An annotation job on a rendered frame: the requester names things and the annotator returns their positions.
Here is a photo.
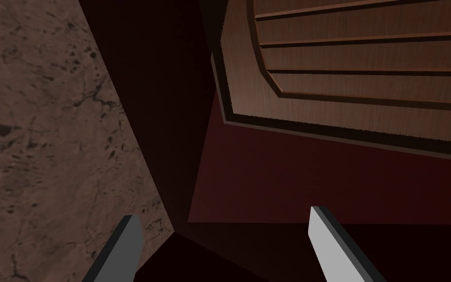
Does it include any brown wooden panelled door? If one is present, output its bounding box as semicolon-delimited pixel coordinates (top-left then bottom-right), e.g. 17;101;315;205
211;0;451;159

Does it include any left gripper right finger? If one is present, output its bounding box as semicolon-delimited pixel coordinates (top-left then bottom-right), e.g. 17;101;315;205
308;205;387;282

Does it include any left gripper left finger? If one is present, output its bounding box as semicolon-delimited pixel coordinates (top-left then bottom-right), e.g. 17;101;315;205
82;214;144;282

